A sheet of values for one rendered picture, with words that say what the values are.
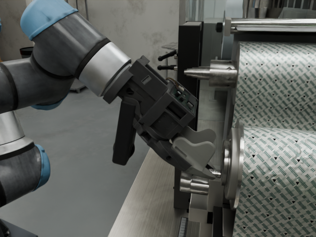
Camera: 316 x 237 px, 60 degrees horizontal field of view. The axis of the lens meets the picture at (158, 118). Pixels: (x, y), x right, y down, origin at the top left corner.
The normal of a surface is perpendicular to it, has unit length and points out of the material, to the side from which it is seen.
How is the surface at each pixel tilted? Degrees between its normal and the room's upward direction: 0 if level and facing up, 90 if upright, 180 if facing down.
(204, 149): 90
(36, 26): 89
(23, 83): 75
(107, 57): 56
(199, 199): 0
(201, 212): 90
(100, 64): 68
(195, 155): 90
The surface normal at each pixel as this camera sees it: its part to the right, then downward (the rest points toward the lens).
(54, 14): 0.25, -0.19
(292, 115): -0.21, 0.42
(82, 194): 0.00, -0.92
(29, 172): 0.73, -0.04
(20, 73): 0.60, -0.37
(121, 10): -0.43, 0.36
